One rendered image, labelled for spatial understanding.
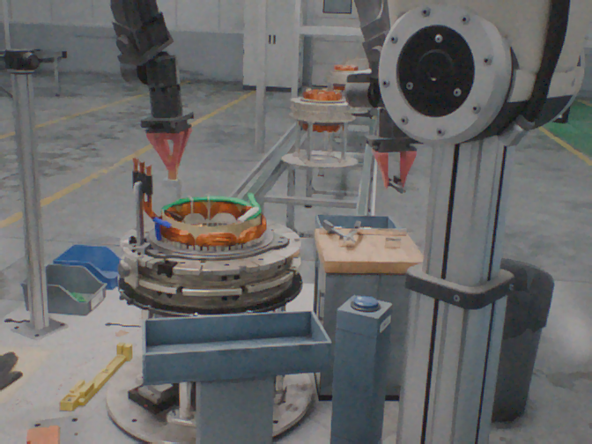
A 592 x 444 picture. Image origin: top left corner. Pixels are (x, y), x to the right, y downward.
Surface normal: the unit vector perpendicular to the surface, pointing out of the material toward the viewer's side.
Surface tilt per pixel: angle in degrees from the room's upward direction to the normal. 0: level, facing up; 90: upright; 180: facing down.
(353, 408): 90
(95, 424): 0
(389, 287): 90
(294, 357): 90
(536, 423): 0
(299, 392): 0
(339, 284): 90
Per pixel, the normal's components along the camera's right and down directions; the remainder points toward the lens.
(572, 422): 0.04, -0.96
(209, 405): 0.21, 0.28
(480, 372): 0.72, 0.22
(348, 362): -0.46, 0.23
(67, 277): -0.14, 0.22
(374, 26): -0.66, 0.31
